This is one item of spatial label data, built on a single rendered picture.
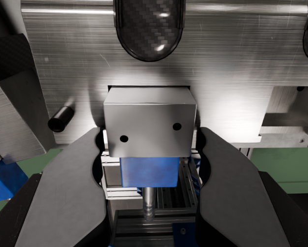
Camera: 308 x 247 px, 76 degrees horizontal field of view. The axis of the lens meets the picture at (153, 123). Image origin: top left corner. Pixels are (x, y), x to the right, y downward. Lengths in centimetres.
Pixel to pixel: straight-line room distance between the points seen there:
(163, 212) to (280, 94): 41
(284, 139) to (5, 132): 32
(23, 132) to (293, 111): 24
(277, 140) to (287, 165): 134
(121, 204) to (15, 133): 110
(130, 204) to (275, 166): 100
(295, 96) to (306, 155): 147
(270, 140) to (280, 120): 10
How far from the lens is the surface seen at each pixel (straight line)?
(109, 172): 111
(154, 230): 51
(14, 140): 23
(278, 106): 20
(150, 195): 18
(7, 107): 21
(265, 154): 150
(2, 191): 26
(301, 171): 175
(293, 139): 32
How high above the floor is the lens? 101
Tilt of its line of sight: 61 degrees down
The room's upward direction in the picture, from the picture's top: 176 degrees clockwise
